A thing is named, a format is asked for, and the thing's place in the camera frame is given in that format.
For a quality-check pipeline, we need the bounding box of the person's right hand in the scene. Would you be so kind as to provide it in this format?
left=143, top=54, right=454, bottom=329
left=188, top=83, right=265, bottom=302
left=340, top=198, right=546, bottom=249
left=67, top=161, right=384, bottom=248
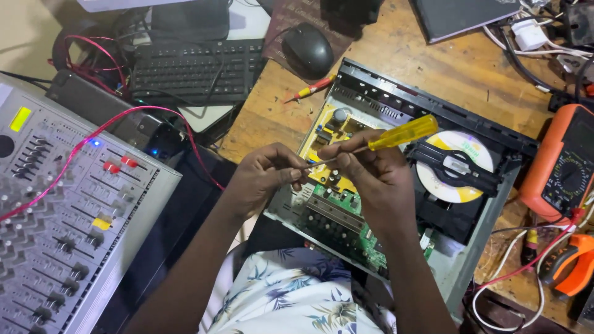
left=317, top=129, right=417, bottom=238

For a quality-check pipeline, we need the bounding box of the person's left hand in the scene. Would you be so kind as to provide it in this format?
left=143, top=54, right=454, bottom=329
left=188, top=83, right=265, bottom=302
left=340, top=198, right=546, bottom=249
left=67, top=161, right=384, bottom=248
left=230, top=142, right=311, bottom=220

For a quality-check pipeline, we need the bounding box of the yellow handled screwdriver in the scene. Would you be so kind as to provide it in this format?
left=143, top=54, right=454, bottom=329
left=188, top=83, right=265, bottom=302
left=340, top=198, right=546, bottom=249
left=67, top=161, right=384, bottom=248
left=304, top=114, right=439, bottom=170

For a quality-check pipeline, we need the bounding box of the green circuit board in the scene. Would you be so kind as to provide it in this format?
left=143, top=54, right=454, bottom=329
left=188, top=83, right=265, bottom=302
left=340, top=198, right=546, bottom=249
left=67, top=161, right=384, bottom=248
left=301, top=183, right=438, bottom=280

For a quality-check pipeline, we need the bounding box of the yellow circuit board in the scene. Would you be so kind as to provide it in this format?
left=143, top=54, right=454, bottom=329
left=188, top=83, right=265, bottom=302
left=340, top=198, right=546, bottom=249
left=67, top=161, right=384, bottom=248
left=299, top=102, right=373, bottom=194

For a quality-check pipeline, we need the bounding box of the yellow and white disc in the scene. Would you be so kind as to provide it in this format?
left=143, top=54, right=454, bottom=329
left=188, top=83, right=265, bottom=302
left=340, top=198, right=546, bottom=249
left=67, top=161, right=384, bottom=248
left=415, top=130, right=495, bottom=204

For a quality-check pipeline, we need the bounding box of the small red yellow screwdriver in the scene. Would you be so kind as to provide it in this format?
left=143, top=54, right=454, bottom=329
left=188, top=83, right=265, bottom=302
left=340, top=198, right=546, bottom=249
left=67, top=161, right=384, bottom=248
left=283, top=74, right=338, bottom=104

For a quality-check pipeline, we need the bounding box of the open silver disc player chassis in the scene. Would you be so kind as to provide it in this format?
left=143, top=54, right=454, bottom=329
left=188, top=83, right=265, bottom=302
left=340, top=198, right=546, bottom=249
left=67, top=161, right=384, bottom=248
left=264, top=58, right=540, bottom=322

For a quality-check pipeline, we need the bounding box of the floral white shirt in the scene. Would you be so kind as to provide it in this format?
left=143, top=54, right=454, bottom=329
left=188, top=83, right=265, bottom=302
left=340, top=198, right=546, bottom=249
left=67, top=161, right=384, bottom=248
left=199, top=246, right=398, bottom=334

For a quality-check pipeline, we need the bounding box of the black computer keyboard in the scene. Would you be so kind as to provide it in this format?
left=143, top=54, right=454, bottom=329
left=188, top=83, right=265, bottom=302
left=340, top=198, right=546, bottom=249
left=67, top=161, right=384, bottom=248
left=129, top=38, right=268, bottom=106

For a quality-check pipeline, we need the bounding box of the black computer mouse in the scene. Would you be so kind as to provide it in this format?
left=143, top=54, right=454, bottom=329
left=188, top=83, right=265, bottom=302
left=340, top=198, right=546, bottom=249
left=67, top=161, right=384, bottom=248
left=282, top=22, right=335, bottom=80

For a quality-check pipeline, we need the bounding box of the black yellow test pen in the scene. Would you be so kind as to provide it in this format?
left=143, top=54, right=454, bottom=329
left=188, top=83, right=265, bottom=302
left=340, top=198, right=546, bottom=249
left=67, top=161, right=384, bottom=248
left=521, top=226, right=539, bottom=266

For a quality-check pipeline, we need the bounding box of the dark brown mouse pad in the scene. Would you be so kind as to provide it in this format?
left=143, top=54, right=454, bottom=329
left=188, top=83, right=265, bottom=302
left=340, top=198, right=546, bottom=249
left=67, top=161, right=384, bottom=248
left=262, top=0, right=364, bottom=85

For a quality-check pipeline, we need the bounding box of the red multimeter probe lead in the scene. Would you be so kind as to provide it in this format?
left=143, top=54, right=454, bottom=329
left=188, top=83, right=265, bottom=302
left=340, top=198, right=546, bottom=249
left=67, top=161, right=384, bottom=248
left=477, top=208, right=586, bottom=291

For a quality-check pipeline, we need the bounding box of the black monitor stand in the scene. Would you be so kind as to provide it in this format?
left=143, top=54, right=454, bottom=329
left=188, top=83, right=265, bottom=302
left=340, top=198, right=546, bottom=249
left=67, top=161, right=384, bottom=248
left=150, top=0, right=231, bottom=43

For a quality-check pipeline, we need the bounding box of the black device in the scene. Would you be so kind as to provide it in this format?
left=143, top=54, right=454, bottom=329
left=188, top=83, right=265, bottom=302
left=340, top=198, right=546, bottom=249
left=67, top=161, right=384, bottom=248
left=320, top=0, right=386, bottom=27

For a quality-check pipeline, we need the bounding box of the orange digital multimeter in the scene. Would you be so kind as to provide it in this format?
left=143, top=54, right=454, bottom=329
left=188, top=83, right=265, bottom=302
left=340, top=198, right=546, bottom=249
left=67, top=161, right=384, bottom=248
left=518, top=103, right=594, bottom=224

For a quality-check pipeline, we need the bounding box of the black box with blue lights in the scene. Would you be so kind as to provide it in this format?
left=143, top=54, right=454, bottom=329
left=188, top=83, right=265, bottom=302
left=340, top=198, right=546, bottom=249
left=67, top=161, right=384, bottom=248
left=45, top=70, right=187, bottom=161

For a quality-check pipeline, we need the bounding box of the dark grey laptop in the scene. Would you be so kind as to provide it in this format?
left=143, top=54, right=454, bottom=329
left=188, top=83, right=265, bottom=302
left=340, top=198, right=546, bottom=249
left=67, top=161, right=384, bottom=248
left=410, top=0, right=523, bottom=45

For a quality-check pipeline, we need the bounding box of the silver audio mixer console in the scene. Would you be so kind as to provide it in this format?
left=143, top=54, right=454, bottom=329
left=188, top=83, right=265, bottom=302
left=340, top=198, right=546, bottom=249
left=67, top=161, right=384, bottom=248
left=0, top=75, right=183, bottom=334

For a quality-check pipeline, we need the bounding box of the white plug adapter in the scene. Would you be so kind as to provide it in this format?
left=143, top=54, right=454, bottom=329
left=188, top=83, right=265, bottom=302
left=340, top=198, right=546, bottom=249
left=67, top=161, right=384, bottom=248
left=510, top=19, right=549, bottom=52

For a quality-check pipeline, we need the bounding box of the black disc clamp bracket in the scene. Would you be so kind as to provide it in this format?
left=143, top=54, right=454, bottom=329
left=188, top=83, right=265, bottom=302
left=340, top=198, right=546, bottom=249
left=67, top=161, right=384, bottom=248
left=407, top=141, right=507, bottom=196

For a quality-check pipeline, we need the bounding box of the pink cable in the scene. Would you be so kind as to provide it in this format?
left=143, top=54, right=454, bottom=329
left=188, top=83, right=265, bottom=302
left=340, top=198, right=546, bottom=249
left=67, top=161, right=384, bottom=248
left=0, top=105, right=226, bottom=223

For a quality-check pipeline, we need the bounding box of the white cable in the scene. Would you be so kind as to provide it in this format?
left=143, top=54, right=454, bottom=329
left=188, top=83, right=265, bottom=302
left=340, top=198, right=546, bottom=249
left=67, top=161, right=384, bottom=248
left=471, top=203, right=594, bottom=333

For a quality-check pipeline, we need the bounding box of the coil of red wires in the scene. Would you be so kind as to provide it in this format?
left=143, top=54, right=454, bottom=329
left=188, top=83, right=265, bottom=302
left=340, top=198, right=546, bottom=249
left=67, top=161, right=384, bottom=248
left=48, top=34, right=131, bottom=96

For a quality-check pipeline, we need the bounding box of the orange black wire stripper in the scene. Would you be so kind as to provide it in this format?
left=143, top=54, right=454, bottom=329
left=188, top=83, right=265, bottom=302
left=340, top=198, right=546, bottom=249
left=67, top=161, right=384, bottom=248
left=540, top=234, right=594, bottom=298

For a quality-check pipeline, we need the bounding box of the tangle of white black cables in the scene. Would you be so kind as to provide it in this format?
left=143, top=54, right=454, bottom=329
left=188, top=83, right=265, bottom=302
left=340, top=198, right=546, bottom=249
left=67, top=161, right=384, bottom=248
left=482, top=0, right=594, bottom=100

